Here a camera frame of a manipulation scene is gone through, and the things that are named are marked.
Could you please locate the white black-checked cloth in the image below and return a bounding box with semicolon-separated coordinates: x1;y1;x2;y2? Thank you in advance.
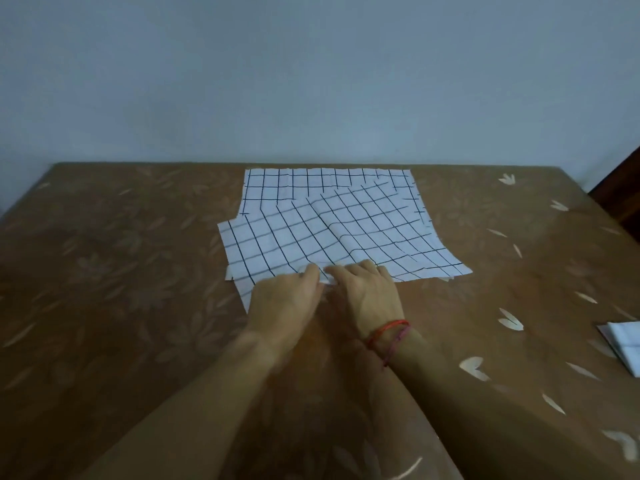
217;167;474;315

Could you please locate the brown floral tablecloth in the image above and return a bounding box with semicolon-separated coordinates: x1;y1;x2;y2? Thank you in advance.
0;162;640;480

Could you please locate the person's left hand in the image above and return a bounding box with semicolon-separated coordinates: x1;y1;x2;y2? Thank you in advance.
244;263;324;353

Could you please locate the person's right hand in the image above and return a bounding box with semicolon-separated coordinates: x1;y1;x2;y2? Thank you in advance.
324;259;409;342

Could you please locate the red string bracelet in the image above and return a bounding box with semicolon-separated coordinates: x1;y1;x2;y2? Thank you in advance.
366;320;412;368

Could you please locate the person's left forearm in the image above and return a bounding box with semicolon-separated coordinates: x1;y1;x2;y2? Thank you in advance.
75;327;293;480

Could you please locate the person's right forearm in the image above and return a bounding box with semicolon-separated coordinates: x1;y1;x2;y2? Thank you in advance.
367;329;621;480

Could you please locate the folded white cloth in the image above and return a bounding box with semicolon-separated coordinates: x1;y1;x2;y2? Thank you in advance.
596;321;640;379

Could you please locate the dark wooden furniture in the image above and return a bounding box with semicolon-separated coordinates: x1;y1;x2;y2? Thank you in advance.
588;145;640;243

